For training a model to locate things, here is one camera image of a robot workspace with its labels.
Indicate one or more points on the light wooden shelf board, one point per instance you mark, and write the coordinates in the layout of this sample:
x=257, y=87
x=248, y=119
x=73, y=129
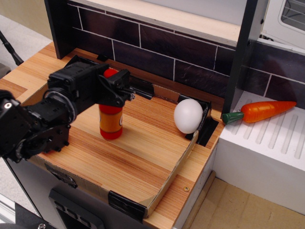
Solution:
x=184, y=22

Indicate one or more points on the orange toy carrot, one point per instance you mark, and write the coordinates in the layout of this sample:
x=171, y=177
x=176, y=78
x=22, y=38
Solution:
x=258, y=111

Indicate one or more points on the white toy egg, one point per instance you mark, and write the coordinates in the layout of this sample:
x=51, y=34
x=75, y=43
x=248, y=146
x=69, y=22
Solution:
x=188, y=115

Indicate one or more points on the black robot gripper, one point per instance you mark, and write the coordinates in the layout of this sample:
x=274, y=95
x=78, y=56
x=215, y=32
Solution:
x=81, y=85

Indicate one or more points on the black left shelf post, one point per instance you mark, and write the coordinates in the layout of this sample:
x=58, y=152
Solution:
x=63, y=19

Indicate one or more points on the red yellow hot sauce bottle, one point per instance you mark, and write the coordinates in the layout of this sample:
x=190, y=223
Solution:
x=110, y=121

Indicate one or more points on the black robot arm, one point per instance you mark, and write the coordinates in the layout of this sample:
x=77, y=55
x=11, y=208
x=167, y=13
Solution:
x=26, y=131

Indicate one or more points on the black control panel with buttons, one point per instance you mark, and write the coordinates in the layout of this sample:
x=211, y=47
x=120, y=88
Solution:
x=73, y=215

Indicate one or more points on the white grooved drainboard counter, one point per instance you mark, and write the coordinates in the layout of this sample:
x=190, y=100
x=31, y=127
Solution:
x=266, y=158

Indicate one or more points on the white appliance with wire rack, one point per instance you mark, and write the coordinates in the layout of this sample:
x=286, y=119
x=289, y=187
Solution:
x=284, y=22

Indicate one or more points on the cardboard fence with black tape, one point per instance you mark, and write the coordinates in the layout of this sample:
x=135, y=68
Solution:
x=151, y=163

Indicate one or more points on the black shelf post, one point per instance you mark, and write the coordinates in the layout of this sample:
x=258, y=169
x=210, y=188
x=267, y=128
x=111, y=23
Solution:
x=63, y=19
x=239, y=55

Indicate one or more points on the black right shelf post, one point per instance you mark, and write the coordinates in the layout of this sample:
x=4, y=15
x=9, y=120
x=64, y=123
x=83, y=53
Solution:
x=239, y=55

